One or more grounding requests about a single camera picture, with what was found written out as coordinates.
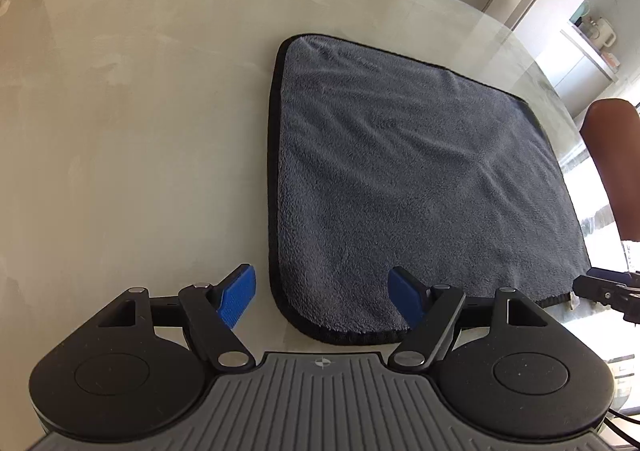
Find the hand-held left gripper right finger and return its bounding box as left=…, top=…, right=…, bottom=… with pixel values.
left=387, top=265, right=551, bottom=372

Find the brown chair back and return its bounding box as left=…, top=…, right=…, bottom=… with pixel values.
left=582, top=98, right=640, bottom=243

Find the white kettle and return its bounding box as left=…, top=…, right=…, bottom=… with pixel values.
left=593, top=17, right=617, bottom=50

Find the black cable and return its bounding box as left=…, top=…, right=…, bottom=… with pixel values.
left=604, top=408, right=640, bottom=449

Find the white shelf unit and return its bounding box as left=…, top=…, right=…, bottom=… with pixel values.
left=542, top=0, right=626, bottom=118

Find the grey towel with black trim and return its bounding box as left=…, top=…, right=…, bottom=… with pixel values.
left=267, top=32, right=592, bottom=346

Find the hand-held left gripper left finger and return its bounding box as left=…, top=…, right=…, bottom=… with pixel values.
left=95, top=263, right=257, bottom=372

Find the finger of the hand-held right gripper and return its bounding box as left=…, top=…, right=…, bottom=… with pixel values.
left=572, top=267, right=640, bottom=325

